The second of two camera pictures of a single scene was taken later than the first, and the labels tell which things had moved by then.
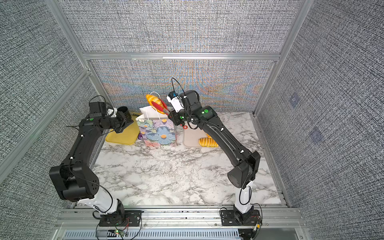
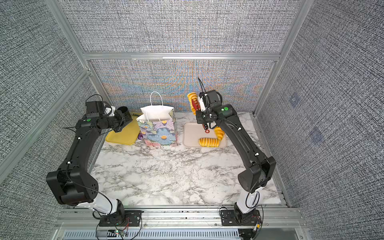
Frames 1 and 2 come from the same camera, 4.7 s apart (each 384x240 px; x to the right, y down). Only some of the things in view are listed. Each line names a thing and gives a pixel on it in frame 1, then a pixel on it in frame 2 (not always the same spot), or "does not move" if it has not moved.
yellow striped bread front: (207, 142) does not move
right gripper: (176, 118) to (201, 120)
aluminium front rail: (264, 218) does not move
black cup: (125, 110) does not move
